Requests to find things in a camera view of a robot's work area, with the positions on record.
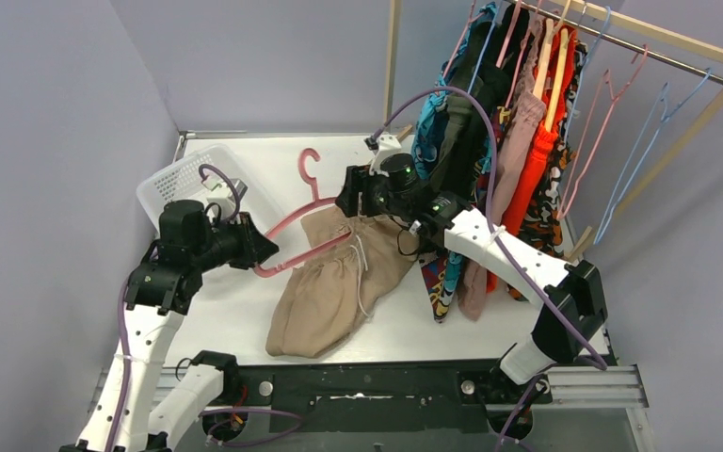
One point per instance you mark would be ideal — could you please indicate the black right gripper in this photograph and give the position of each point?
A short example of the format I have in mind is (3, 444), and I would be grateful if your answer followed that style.
(360, 181)

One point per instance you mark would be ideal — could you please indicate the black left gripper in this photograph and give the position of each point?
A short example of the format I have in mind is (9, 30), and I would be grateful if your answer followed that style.
(244, 240)

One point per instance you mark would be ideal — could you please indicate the pink plastic hanger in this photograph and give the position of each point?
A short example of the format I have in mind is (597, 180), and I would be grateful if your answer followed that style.
(317, 203)

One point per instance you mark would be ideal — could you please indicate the beige shorts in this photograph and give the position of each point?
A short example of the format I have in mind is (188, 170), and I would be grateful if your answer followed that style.
(331, 295)

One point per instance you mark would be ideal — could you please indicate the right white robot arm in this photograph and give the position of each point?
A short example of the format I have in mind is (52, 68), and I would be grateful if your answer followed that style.
(569, 298)

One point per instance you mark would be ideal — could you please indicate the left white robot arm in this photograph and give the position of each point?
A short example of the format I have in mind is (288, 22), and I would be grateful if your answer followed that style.
(156, 299)

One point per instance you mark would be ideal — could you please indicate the turquoise shark print shorts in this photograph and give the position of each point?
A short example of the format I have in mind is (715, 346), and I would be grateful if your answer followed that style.
(433, 116)

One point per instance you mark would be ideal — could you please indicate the olive green shorts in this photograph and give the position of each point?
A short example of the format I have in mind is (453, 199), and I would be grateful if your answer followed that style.
(465, 129)

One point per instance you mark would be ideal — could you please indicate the black orange patterned shorts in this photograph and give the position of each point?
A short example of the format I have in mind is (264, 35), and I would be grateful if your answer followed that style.
(534, 206)

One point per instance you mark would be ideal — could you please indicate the dusty pink shorts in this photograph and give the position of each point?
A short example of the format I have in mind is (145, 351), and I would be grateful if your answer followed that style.
(518, 117)

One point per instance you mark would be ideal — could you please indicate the orange red shorts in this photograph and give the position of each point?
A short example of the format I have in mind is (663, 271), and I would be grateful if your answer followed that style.
(533, 158)

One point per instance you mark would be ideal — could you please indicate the white perforated plastic basket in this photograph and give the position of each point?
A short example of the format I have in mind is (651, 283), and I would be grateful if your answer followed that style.
(183, 180)

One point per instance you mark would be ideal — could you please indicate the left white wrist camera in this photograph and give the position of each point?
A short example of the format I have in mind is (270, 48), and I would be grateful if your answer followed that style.
(224, 195)

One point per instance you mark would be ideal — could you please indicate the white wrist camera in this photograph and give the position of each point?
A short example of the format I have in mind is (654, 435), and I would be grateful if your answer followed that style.
(224, 195)
(383, 146)

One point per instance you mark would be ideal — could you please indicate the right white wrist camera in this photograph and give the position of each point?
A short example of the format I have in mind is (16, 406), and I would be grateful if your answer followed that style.
(383, 146)

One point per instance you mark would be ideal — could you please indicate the empty pink wire hanger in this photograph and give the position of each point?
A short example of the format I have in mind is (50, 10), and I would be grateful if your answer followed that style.
(590, 145)

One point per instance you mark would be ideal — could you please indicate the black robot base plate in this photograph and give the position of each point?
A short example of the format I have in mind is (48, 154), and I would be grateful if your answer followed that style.
(468, 396)

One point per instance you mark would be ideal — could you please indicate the wooden clothes rack frame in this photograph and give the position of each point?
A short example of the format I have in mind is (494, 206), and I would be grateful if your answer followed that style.
(673, 210)

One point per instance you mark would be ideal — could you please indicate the empty blue wire hanger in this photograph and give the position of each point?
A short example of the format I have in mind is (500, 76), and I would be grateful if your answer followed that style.
(659, 115)

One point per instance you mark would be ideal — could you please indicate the metal clothes rail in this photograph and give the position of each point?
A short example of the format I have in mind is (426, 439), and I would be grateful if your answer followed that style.
(596, 21)

